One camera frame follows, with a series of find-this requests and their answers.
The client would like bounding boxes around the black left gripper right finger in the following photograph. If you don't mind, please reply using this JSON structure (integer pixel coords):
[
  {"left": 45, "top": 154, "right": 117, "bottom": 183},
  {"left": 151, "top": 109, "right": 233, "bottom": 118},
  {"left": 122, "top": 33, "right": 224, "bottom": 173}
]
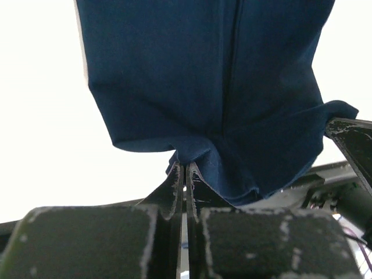
[{"left": 185, "top": 163, "right": 232, "bottom": 278}]

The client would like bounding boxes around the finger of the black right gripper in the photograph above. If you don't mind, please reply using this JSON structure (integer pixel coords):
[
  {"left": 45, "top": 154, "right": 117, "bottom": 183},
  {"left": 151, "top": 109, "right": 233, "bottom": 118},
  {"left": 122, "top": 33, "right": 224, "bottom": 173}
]
[{"left": 325, "top": 118, "right": 371, "bottom": 192}]

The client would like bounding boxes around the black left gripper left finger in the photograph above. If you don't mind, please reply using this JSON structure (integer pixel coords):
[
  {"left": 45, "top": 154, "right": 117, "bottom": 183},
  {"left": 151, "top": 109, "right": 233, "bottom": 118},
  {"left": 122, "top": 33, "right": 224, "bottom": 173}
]
[{"left": 136, "top": 162, "right": 184, "bottom": 278}]

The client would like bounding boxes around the navy blue t shirt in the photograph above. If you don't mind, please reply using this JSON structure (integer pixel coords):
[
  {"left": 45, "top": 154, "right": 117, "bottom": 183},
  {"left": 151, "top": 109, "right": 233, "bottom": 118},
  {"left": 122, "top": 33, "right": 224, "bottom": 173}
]
[{"left": 75, "top": 1, "right": 358, "bottom": 206}]

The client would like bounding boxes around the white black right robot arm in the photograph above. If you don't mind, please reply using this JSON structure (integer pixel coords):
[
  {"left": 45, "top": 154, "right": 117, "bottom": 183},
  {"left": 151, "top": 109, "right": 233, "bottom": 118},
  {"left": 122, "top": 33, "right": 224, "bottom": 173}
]
[{"left": 296, "top": 118, "right": 371, "bottom": 248}]

